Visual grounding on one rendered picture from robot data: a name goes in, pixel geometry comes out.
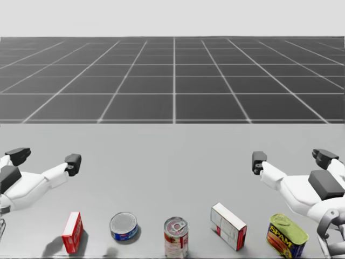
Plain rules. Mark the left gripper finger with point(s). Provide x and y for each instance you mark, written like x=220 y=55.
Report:
x=17 y=156
x=58 y=172

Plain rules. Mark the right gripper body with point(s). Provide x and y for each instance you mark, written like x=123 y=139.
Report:
x=302 y=191

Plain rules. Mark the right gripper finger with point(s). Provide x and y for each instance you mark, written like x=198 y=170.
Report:
x=327 y=159
x=269 y=171

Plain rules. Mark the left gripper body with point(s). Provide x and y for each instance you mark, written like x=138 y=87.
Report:
x=24 y=189

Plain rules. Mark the green and blue rectangular can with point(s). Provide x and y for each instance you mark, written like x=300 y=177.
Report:
x=287 y=237

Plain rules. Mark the blue flat can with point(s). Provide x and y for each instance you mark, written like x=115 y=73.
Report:
x=124 y=226

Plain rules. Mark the red and white can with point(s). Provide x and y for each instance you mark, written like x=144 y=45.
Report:
x=176 y=238

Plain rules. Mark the red and white carton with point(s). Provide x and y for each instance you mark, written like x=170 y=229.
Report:
x=228 y=227

